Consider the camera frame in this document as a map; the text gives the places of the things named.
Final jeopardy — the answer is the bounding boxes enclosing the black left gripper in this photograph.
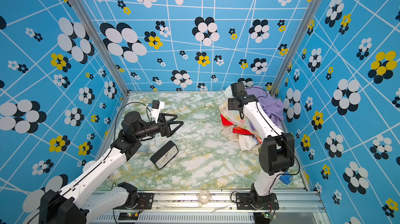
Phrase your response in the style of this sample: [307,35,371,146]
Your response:
[134,113,183,141]

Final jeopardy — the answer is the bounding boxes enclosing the cream patterned cloth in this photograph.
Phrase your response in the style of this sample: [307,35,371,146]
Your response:
[219,99,251,146]

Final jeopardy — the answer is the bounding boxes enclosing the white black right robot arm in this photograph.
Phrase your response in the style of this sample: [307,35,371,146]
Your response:
[228,82,296,210]

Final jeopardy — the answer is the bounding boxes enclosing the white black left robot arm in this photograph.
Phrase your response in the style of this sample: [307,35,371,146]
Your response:
[33,111,184,224]

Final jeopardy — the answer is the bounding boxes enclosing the red cloth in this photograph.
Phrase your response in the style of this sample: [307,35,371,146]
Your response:
[220,114,254,136]

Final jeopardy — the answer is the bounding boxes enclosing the purple cloth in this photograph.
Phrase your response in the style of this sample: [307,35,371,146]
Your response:
[246,86,284,128]

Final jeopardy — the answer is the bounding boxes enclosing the white cloth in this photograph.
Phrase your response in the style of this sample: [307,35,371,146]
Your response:
[223,86,262,154]

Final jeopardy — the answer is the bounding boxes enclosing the black rectangular clock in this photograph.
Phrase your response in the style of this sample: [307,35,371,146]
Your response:
[150,141,179,169]

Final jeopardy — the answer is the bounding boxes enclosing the clear plastic wrapper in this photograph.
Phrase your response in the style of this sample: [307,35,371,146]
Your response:
[197,190,212,205]

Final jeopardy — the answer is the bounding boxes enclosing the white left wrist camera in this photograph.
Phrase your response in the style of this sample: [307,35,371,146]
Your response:
[147,100,165,124]

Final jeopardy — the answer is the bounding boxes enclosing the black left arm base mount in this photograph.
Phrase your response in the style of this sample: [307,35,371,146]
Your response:
[121,192,154,210]

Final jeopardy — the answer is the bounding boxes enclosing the aluminium corner post left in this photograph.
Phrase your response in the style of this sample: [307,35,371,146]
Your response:
[69,0,129,97]

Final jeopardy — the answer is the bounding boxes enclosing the aluminium corner post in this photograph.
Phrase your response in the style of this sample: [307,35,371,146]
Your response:
[69,0,129,97]
[270,0,322,96]

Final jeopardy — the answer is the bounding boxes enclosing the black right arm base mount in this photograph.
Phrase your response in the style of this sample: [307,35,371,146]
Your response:
[233,191,279,211]

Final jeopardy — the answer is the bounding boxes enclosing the aluminium front rail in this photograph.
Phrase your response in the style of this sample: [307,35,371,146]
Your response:
[93,189,330,224]

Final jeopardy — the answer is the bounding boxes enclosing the aluminium corner post right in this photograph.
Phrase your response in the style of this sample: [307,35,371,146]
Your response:
[270,0,322,96]

